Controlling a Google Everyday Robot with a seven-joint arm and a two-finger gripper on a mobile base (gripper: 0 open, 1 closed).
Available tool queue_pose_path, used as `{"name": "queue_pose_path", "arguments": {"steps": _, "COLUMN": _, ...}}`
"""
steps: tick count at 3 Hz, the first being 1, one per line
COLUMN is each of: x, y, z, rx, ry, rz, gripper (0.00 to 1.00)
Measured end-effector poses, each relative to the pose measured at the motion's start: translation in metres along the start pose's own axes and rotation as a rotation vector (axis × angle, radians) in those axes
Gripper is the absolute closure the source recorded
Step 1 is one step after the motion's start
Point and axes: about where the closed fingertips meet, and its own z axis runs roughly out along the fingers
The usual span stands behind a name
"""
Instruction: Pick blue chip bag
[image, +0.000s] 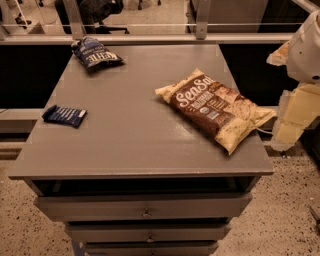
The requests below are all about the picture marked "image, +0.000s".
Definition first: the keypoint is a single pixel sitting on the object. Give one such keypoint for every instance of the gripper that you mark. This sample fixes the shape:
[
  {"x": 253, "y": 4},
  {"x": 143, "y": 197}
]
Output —
[{"x": 306, "y": 56}]

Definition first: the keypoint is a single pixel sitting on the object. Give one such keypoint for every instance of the brown SeaSalt multigrain chip bag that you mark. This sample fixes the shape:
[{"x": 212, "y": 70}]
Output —
[{"x": 223, "y": 113}]

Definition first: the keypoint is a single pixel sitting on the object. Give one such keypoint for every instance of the metal guard railing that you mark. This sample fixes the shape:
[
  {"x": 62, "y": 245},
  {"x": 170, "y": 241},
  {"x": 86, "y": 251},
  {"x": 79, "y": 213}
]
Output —
[{"x": 41, "y": 32}]

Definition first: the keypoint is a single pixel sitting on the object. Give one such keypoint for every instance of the blue Kettle chip bag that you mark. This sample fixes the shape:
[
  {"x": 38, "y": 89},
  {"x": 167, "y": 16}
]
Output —
[{"x": 90, "y": 52}]

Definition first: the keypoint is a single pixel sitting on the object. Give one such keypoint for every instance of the grey drawer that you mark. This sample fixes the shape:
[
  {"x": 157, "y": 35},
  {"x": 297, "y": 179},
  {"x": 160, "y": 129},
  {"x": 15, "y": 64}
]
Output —
[
  {"x": 143, "y": 207},
  {"x": 148, "y": 232},
  {"x": 188, "y": 248}
]

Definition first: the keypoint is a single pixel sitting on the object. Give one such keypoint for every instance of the grey drawer cabinet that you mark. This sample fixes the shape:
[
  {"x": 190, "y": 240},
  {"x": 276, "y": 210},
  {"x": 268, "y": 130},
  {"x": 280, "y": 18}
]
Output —
[{"x": 131, "y": 142}]

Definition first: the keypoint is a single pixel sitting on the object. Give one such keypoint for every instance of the middle grey drawer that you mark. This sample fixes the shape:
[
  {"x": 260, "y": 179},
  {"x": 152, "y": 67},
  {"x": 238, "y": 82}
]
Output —
[{"x": 148, "y": 232}]

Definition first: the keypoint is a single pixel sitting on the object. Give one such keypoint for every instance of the small blue snack packet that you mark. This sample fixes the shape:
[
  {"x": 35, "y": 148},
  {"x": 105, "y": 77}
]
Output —
[{"x": 64, "y": 116}]

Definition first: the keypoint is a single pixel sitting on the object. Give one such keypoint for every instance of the top grey drawer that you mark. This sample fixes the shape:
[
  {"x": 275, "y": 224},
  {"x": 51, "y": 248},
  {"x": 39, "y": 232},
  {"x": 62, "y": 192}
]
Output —
[{"x": 143, "y": 207}]

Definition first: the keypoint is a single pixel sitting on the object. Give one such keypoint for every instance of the black office chair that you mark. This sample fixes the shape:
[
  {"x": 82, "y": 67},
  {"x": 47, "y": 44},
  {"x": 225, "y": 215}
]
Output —
[{"x": 91, "y": 12}]

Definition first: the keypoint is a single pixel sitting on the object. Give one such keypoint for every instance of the bottom grey drawer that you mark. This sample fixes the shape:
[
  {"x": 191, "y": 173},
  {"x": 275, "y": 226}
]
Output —
[{"x": 188, "y": 248}]

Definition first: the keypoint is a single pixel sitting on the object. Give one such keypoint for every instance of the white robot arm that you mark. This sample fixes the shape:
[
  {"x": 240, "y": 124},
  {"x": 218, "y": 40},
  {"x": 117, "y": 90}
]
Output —
[{"x": 309, "y": 31}]

